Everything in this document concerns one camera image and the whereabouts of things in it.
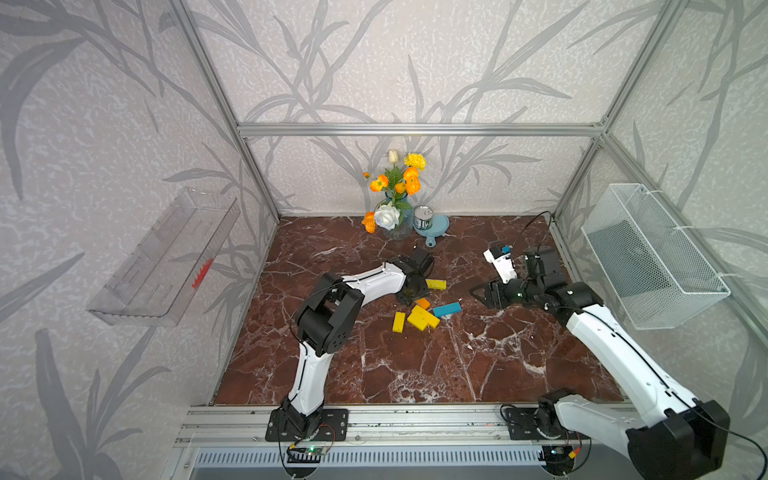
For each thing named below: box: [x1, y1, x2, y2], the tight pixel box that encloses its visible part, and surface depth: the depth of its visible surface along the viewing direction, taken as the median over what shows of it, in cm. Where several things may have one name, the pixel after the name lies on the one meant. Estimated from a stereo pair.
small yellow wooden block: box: [392, 311, 406, 333], surface depth 93 cm
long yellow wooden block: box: [411, 304, 441, 329], surface depth 93 cm
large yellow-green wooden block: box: [425, 279, 447, 290], surface depth 101 cm
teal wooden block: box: [433, 301, 463, 317], surface depth 96 cm
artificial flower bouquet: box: [362, 149, 427, 234], surface depth 86 cm
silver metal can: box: [414, 205, 434, 231], surface depth 117 cm
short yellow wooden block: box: [407, 313, 428, 331], surface depth 93 cm
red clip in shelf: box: [192, 258, 214, 289], surface depth 66 cm
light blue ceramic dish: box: [412, 214, 450, 248], surface depth 118 cm
